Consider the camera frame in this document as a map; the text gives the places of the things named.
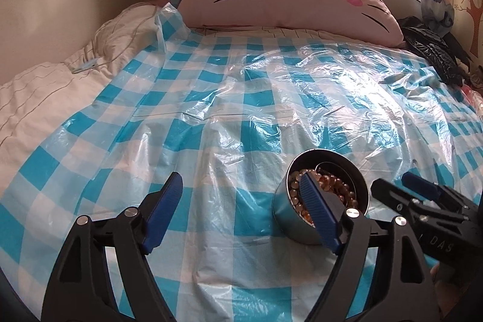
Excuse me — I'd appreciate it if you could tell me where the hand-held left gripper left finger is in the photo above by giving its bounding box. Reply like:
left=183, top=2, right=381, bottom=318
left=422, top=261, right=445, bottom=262
left=41, top=172, right=184, bottom=322

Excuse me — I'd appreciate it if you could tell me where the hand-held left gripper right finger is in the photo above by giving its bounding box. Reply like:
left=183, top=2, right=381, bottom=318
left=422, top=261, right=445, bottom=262
left=301, top=173, right=441, bottom=322

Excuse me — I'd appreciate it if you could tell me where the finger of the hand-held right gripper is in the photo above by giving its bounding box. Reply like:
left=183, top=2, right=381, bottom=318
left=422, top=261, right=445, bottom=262
left=402, top=172, right=465, bottom=207
left=371, top=179, right=423, bottom=217

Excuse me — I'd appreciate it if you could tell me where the round metal tin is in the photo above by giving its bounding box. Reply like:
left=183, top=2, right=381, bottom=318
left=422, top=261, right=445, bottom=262
left=271, top=149, right=371, bottom=245

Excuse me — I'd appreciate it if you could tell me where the amber bead bracelet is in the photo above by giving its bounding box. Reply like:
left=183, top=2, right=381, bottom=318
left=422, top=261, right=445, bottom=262
left=289, top=167, right=357, bottom=225

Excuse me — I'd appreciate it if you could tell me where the red cloth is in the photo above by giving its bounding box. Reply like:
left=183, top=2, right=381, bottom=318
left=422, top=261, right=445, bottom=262
left=462, top=86, right=483, bottom=104

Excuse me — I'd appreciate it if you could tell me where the blue checkered plastic sheet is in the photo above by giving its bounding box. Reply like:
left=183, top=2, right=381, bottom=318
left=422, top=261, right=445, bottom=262
left=0, top=3, right=483, bottom=322

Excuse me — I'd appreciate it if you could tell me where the black plastic bag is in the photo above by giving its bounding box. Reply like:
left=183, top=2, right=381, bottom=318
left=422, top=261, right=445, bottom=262
left=398, top=16, right=472, bottom=86

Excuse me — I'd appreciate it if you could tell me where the white quilt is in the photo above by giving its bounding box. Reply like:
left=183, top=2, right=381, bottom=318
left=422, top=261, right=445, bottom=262
left=0, top=1, right=182, bottom=172

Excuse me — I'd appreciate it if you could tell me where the white cable with blue tag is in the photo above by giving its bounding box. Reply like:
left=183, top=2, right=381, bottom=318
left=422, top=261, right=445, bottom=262
left=71, top=5, right=161, bottom=74

